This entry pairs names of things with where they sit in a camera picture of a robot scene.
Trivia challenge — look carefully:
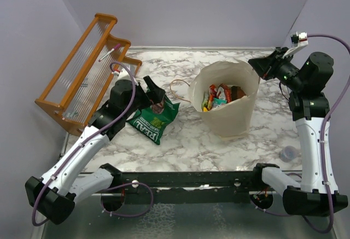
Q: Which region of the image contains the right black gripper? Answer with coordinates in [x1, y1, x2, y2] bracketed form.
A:
[248, 46, 306, 91]

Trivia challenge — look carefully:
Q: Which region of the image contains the green chips bag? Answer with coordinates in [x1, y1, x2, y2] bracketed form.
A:
[127, 95, 180, 145]

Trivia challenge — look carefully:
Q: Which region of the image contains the white paper bag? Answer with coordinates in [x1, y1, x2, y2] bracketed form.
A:
[185, 59, 260, 140]

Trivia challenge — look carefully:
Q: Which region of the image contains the red chips bag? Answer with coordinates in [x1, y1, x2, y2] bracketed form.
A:
[209, 84, 232, 103]

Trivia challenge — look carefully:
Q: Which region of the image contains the teal snack packet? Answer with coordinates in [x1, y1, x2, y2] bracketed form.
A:
[212, 98, 227, 109]

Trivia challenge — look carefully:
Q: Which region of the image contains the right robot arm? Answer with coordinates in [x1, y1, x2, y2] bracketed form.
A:
[248, 48, 348, 217]

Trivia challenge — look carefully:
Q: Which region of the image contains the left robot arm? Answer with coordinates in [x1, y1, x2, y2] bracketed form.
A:
[25, 76, 165, 226]

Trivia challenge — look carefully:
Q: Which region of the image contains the brown snack packet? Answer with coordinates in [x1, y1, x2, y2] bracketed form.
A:
[231, 86, 246, 101]

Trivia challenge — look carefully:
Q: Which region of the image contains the yellow snack packet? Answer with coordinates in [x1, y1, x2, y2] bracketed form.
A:
[201, 92, 213, 112]

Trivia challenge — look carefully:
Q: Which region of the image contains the pink capped marker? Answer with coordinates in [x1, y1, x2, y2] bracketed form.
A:
[98, 43, 121, 62]

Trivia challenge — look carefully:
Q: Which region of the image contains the orange wooden rack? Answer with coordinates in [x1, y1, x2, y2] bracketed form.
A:
[35, 13, 142, 136]

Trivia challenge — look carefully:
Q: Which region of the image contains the small plastic cup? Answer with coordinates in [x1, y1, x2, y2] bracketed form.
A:
[279, 145, 299, 162]

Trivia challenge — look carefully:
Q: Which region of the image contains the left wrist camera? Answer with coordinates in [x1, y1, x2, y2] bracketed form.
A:
[112, 68, 134, 81]

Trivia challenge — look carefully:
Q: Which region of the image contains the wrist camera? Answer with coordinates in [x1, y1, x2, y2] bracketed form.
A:
[283, 32, 308, 58]
[112, 68, 134, 81]

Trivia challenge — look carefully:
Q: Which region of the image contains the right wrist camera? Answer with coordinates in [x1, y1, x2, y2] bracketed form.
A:
[283, 32, 308, 58]

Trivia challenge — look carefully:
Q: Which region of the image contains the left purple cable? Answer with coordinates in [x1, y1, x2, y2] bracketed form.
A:
[31, 61, 137, 228]

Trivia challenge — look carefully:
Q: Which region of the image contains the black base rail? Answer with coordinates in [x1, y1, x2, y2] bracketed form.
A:
[102, 164, 267, 205]

